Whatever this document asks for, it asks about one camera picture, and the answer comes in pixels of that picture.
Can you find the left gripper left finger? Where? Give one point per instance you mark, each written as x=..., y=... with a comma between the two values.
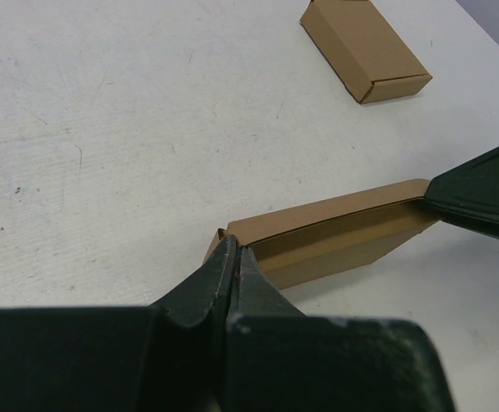
x=205, y=293

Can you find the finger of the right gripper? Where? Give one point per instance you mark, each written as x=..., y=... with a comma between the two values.
x=467, y=196

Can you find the small folded cardboard box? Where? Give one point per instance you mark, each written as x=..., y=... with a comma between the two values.
x=366, y=53

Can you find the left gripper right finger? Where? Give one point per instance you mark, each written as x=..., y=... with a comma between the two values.
x=253, y=294

